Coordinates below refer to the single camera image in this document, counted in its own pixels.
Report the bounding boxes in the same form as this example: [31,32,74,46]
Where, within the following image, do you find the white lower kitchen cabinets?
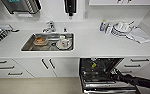
[0,56,150,81]

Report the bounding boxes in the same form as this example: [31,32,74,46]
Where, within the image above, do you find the stainless steel dishwasher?
[78,57,139,94]

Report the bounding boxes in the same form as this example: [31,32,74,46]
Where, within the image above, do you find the small white bottle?
[105,22,113,35]

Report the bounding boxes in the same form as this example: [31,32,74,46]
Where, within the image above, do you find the stack of white dishes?
[111,20,136,37]

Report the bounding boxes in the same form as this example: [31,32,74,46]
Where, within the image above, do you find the white dish towel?
[127,26,150,45]

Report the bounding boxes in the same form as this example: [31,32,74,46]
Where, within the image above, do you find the white mug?
[56,35,72,51]

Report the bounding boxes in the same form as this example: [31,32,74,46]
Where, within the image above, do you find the steel sink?
[20,31,76,53]

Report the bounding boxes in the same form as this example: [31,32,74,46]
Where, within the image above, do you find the black soap dispenser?
[63,0,76,17]

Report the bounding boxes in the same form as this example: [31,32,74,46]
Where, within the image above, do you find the chrome faucet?
[42,20,57,34]

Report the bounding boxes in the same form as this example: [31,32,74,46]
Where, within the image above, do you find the orange round dish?
[33,36,47,46]

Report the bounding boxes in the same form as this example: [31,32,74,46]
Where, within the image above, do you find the paper towel dispenser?
[0,0,43,15]

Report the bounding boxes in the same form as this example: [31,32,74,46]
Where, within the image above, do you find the white wall outlet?
[83,11,90,20]

